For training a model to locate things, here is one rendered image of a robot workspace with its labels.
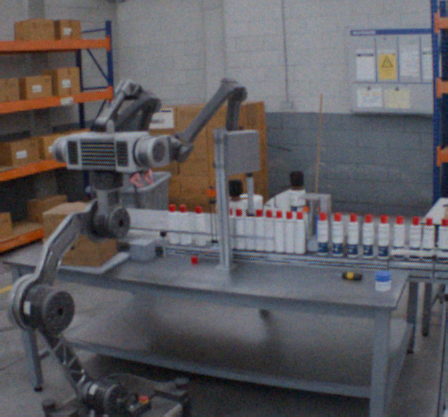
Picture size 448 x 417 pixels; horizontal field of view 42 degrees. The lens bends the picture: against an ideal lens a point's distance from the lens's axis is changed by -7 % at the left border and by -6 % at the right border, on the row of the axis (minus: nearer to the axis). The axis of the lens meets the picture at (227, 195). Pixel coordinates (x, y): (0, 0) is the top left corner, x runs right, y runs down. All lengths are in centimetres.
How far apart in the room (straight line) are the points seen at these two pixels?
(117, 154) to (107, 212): 27
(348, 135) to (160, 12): 318
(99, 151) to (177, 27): 598
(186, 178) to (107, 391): 425
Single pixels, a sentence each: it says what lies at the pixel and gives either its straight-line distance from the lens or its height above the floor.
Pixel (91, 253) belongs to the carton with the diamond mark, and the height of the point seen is 92.
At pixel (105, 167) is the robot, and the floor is 139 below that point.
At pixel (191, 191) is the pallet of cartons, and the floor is 47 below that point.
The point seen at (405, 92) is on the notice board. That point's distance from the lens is 706.
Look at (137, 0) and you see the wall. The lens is 894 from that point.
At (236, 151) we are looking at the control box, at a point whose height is 139.
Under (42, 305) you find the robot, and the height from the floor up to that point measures 93.
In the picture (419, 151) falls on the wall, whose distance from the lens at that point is 722.
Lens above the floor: 177
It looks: 12 degrees down
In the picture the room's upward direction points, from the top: 3 degrees counter-clockwise
